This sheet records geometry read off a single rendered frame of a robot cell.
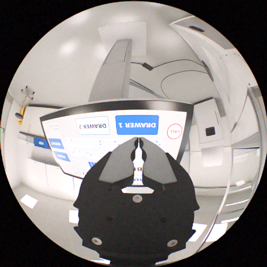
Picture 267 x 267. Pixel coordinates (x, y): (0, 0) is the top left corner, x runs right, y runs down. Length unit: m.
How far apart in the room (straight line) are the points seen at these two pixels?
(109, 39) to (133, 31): 0.26
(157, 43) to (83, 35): 0.81
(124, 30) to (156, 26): 0.32
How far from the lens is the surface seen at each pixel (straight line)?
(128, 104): 0.19
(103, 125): 0.22
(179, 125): 0.22
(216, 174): 3.63
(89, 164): 0.33
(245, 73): 0.35
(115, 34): 1.06
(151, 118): 0.20
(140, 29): 1.04
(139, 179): 0.33
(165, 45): 1.17
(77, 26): 1.22
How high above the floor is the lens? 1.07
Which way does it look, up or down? 13 degrees down
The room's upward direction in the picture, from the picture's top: 179 degrees counter-clockwise
